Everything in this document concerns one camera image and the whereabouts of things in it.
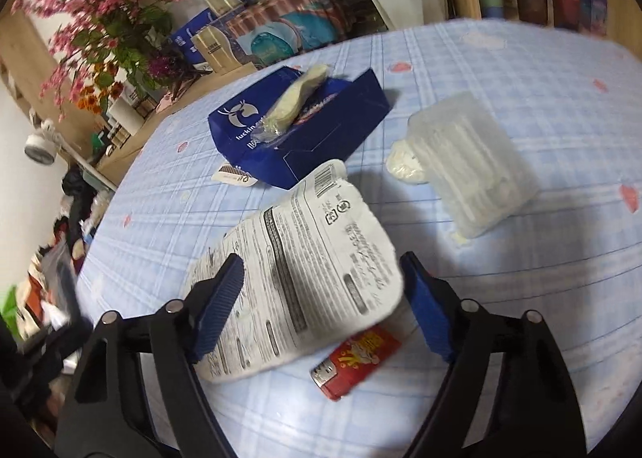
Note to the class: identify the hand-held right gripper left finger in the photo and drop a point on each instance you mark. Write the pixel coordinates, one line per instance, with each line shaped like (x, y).
(220, 307)

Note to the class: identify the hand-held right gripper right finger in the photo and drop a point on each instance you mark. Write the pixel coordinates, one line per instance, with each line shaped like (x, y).
(431, 317)

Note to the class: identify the white printed plastic package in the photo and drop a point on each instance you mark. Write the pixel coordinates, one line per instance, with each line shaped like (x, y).
(311, 257)

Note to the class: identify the white printed card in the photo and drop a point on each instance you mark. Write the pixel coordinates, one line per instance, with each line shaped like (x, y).
(233, 174)

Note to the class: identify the red snack packet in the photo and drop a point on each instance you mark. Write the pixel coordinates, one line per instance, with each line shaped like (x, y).
(358, 362)

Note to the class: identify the pile of clothes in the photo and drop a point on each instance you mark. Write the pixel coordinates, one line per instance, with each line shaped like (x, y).
(70, 217)

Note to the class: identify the white crumpled tissue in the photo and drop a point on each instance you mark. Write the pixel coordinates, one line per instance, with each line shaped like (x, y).
(404, 164)

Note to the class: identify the clear plastic container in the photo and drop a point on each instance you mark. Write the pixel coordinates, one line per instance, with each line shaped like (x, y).
(474, 162)

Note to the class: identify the blue paper bag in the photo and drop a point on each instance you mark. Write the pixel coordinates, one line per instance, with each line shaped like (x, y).
(321, 137)

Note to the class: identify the small white vase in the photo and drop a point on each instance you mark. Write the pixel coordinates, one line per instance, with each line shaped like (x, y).
(125, 119)

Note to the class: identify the clear wrapped yellow snack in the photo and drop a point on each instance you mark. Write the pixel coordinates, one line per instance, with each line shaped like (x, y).
(293, 104)

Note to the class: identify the white desk fan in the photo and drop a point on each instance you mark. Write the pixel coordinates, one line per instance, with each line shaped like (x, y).
(42, 144)

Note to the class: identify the orange artificial flowers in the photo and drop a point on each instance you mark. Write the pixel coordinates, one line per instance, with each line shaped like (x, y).
(98, 89)

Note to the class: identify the pink teal gift box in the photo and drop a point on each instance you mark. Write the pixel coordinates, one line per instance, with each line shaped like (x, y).
(291, 26)

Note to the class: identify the pink artificial blossom branches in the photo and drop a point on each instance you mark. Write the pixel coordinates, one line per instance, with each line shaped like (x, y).
(90, 11)

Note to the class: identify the small blue box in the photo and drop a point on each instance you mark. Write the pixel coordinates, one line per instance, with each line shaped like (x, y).
(594, 11)

